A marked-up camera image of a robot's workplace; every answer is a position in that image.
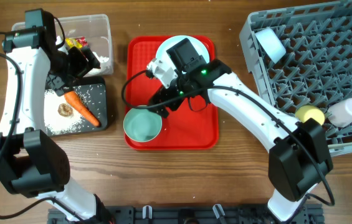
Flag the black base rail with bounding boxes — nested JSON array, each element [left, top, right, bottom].
[[47, 204, 325, 224]]

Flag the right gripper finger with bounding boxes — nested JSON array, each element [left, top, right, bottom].
[[155, 104, 176, 118], [148, 90, 166, 106]]

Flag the mint green bowl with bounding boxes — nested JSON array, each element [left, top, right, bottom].
[[123, 108, 163, 142]]

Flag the white tissue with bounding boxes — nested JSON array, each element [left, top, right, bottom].
[[86, 56, 112, 76]]

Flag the pink plastic cup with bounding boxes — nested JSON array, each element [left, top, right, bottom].
[[328, 98, 352, 128]]

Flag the light blue plate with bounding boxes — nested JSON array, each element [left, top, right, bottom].
[[156, 35, 210, 65]]

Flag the clear plastic waste bin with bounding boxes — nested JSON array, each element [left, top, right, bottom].
[[11, 14, 115, 77]]

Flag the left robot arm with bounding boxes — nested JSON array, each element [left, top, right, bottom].
[[0, 9, 115, 223]]

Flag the red wrapper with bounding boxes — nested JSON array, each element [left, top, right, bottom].
[[76, 37, 88, 47]]

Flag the black plastic tray bin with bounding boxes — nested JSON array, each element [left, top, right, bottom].
[[43, 75, 109, 136]]

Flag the white plastic spoon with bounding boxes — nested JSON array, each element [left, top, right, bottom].
[[328, 142, 352, 150]]

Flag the brown mushroom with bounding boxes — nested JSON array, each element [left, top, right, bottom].
[[58, 103, 73, 117]]

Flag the light blue bowl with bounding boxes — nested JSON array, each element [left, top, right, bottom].
[[255, 27, 286, 63]]

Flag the grey dishwasher rack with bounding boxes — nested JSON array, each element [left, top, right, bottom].
[[239, 1, 352, 156]]

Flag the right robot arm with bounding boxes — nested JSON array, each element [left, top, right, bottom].
[[146, 38, 335, 222]]

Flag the orange carrot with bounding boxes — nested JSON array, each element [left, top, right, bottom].
[[64, 91, 100, 127]]

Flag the yellow plastic cup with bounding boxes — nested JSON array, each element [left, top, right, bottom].
[[295, 105, 325, 125]]

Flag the yellow candy wrapper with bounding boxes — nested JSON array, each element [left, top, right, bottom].
[[65, 38, 83, 49]]

